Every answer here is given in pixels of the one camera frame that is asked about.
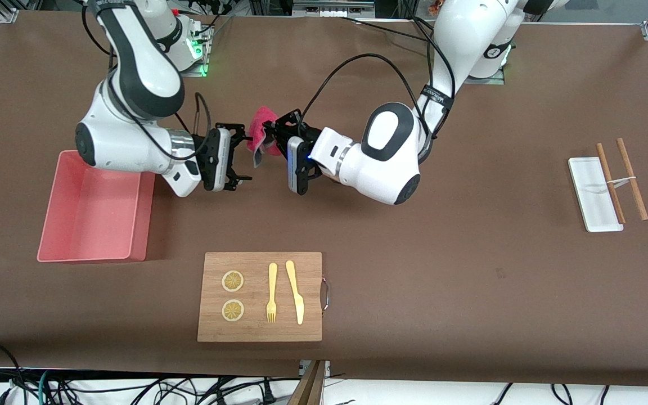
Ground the pink and grey microfibre cloth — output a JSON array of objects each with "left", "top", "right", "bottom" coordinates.
[{"left": 245, "top": 106, "right": 281, "bottom": 168}]

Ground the yellow plastic fork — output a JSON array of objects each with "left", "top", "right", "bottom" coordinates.
[{"left": 266, "top": 263, "right": 278, "bottom": 323}]

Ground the grey power strip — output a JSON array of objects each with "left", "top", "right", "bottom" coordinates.
[{"left": 292, "top": 0, "right": 376, "bottom": 18}]

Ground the pink plastic bin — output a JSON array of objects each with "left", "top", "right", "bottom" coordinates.
[{"left": 37, "top": 150, "right": 156, "bottom": 263}]

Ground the yellow plastic knife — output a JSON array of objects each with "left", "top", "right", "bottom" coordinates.
[{"left": 285, "top": 260, "right": 305, "bottom": 326}]

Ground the bamboo cutting board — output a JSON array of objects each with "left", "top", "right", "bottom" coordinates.
[{"left": 197, "top": 251, "right": 323, "bottom": 343}]

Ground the brown table cover sheet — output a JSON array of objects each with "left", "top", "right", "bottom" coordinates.
[{"left": 0, "top": 10, "right": 648, "bottom": 389}]

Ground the wooden beam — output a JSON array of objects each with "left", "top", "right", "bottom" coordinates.
[{"left": 289, "top": 360, "right": 327, "bottom": 405}]

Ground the white rectangular tray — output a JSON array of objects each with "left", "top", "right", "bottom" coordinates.
[{"left": 568, "top": 157, "right": 624, "bottom": 233}]

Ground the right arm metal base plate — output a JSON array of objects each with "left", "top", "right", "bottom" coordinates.
[{"left": 179, "top": 25, "right": 213, "bottom": 78}]

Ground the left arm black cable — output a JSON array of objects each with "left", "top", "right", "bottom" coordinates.
[{"left": 300, "top": 0, "right": 458, "bottom": 165}]

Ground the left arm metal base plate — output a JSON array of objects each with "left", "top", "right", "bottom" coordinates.
[{"left": 463, "top": 72, "right": 506, "bottom": 86}]

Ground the silver metal bracket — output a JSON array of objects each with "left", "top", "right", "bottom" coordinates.
[{"left": 298, "top": 360, "right": 331, "bottom": 379}]

